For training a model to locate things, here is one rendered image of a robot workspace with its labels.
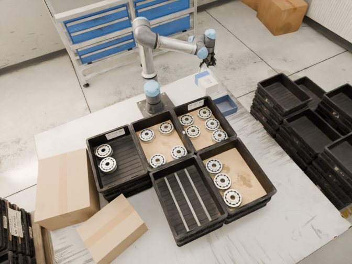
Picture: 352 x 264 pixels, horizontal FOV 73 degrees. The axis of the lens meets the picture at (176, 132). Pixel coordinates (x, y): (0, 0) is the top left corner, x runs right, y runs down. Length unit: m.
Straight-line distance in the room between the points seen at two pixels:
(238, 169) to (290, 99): 1.15
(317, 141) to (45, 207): 2.12
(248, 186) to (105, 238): 0.84
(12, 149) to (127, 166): 1.90
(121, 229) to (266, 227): 0.83
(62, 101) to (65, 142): 1.47
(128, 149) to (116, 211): 0.42
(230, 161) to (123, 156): 0.69
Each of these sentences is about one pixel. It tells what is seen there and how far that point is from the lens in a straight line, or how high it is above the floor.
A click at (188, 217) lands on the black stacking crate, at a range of 1.41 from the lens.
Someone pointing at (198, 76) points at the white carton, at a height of 0.79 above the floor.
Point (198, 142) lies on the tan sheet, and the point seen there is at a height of 0.83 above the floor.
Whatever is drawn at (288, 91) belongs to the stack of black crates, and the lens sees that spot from 2.55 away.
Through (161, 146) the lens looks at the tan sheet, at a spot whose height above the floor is 0.83.
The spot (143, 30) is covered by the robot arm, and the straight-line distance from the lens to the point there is 1.57.
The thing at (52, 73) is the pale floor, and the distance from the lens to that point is 3.93.
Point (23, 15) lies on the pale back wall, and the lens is 3.91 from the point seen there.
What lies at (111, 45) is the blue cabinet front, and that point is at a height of 0.44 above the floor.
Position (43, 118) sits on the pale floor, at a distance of 3.34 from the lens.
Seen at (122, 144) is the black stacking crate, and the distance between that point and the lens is 1.67.
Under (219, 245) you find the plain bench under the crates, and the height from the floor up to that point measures 0.70.
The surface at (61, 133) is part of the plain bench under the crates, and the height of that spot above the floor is 0.70.
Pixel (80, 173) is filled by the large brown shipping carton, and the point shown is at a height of 0.90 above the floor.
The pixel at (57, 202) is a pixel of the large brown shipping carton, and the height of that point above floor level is 0.90.
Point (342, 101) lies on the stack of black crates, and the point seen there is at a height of 0.49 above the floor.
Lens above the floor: 2.18
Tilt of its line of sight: 54 degrees down
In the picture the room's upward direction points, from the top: 5 degrees counter-clockwise
